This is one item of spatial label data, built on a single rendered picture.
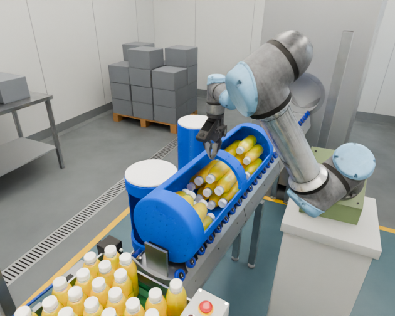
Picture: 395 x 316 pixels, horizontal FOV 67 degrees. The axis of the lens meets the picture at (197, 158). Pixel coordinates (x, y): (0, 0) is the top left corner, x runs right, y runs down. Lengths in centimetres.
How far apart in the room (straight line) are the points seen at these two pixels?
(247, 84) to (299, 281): 87
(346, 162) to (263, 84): 39
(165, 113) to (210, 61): 209
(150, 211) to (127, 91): 392
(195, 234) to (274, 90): 57
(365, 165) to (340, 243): 31
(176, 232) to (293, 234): 42
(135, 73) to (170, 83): 60
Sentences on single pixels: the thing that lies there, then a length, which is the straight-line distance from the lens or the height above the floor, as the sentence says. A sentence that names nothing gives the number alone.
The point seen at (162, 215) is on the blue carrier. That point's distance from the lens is 109.
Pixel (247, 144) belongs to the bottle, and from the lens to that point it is 164.
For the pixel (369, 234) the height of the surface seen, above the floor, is 115.
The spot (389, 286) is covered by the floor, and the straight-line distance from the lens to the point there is 279.
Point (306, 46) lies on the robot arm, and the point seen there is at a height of 176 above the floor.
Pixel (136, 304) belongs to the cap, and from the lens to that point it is 96.
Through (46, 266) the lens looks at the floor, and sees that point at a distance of 273.
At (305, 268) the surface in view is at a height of 96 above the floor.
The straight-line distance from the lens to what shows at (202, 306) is 91.
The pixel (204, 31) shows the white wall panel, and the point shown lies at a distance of 634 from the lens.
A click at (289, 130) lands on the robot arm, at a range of 79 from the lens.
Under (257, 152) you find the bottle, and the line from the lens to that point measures 168.
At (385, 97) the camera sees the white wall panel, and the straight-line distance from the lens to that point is 603.
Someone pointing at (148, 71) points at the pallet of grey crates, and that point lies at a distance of 460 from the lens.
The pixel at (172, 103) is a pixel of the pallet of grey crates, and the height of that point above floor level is 47.
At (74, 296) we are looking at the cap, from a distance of 102.
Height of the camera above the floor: 185
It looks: 28 degrees down
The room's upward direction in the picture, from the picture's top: 1 degrees clockwise
